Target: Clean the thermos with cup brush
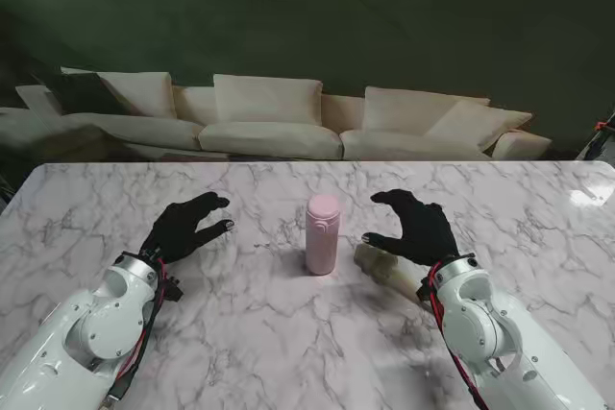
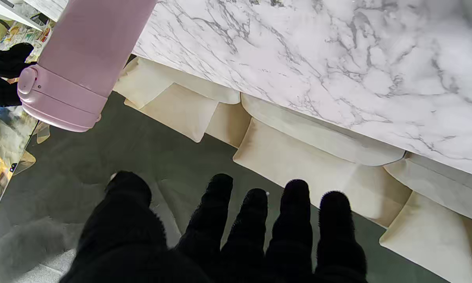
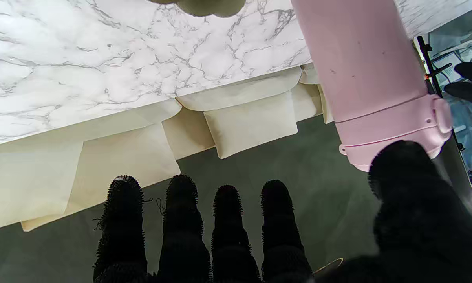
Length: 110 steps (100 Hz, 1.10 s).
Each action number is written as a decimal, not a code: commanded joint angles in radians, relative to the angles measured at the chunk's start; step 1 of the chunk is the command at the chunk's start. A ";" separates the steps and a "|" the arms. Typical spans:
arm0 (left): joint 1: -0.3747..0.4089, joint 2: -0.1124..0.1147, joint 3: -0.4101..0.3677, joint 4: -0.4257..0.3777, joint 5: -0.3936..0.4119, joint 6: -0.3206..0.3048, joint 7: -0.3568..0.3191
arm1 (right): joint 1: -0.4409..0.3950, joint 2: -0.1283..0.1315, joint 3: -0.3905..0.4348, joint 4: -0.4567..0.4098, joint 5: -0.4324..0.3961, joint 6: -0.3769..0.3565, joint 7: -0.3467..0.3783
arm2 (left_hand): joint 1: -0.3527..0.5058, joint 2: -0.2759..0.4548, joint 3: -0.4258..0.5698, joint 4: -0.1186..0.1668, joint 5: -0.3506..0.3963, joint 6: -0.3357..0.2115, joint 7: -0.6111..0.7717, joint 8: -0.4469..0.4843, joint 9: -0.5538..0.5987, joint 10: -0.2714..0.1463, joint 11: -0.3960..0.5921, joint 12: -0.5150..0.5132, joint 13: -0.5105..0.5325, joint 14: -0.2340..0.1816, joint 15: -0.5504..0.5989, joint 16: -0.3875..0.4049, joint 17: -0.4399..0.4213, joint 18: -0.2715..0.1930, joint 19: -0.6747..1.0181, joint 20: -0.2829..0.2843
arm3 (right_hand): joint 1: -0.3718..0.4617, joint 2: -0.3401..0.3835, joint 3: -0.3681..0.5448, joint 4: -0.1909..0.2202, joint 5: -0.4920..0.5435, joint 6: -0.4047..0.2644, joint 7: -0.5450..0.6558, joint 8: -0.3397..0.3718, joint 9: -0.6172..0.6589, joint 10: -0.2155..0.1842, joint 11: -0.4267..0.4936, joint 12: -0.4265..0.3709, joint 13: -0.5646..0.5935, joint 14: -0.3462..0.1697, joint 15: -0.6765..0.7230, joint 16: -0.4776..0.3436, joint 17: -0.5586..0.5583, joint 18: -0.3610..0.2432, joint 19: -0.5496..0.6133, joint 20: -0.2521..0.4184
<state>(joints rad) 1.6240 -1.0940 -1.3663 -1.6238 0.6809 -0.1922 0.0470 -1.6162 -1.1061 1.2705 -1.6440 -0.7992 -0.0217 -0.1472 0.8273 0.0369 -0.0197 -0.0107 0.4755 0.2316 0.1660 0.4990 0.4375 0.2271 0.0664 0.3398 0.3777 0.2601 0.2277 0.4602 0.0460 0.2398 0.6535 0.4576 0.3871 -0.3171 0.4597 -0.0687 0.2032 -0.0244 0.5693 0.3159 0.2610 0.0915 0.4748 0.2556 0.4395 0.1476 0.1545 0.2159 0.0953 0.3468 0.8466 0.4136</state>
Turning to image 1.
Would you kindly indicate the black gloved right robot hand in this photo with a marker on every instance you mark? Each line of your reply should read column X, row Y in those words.
column 425, row 232

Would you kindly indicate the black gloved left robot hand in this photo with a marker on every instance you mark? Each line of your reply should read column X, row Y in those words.
column 175, row 232

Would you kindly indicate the pink thermos body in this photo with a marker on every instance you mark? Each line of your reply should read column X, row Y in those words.
column 321, row 254

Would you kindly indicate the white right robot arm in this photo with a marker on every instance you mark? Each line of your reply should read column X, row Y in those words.
column 504, row 333

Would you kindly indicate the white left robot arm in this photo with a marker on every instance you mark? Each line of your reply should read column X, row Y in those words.
column 57, row 333

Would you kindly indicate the cream sofa seat cushion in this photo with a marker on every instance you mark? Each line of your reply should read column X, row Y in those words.
column 139, row 131
column 408, row 146
column 269, row 138

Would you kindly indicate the cream sofa back pillow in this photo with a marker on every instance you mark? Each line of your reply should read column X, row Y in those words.
column 403, row 110
column 144, row 93
column 480, row 124
column 266, row 98

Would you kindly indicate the cream fabric sofa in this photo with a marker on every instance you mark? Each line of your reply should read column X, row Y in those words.
column 269, row 138

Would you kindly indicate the dark grey throw pillow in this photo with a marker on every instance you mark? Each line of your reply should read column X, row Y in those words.
column 86, row 93

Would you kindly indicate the black stand with orange clip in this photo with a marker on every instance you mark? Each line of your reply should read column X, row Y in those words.
column 600, row 138

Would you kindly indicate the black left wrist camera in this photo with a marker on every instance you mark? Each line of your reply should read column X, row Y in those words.
column 174, row 287

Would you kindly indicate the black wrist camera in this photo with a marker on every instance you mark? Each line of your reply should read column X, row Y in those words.
column 174, row 287
column 425, row 291

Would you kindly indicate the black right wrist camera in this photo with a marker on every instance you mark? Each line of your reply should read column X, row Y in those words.
column 425, row 291

